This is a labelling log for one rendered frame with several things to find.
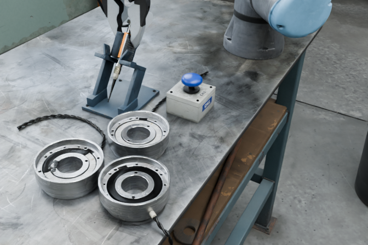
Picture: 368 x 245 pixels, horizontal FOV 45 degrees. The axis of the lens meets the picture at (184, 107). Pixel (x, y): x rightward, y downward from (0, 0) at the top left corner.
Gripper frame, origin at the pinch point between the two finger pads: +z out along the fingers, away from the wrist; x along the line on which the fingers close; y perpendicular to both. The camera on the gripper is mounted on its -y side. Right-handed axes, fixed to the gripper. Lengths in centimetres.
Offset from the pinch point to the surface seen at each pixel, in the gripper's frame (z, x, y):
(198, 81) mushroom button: 5.0, -15.0, 1.6
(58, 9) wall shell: 67, 146, 140
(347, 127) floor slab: 88, -38, 137
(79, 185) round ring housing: 10.0, -10.3, -27.7
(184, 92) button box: 7.8, -12.5, 0.8
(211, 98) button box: 9.4, -16.9, 4.1
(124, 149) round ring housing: 9.5, -11.5, -17.8
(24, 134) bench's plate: 12.9, 8.6, -19.7
